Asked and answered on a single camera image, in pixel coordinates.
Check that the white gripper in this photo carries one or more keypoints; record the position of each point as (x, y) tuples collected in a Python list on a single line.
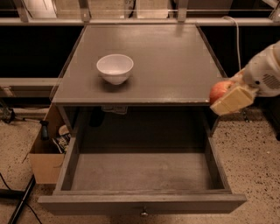
[(260, 75)]

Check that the red apple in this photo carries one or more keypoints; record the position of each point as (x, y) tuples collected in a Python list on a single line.
[(219, 89)]

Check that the open grey top drawer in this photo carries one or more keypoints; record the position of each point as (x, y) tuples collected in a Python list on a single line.
[(159, 158)]

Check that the grey wooden cabinet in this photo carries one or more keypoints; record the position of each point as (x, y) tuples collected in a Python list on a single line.
[(173, 66)]

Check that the paper label under cabinet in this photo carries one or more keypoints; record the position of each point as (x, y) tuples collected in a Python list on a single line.
[(121, 110)]

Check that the white ceramic bowl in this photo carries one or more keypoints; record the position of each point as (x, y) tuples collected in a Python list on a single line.
[(115, 68)]

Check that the black snack bag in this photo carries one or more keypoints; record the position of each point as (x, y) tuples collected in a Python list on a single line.
[(62, 142)]

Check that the dark spray bottle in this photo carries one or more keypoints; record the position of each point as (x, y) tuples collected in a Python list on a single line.
[(44, 130)]

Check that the brown cardboard box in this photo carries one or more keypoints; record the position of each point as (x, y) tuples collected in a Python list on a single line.
[(44, 156)]

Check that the black floor stand bar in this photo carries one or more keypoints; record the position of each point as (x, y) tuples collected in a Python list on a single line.
[(20, 196)]

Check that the upper metal rail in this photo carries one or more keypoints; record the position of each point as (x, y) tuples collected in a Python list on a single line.
[(200, 21)]

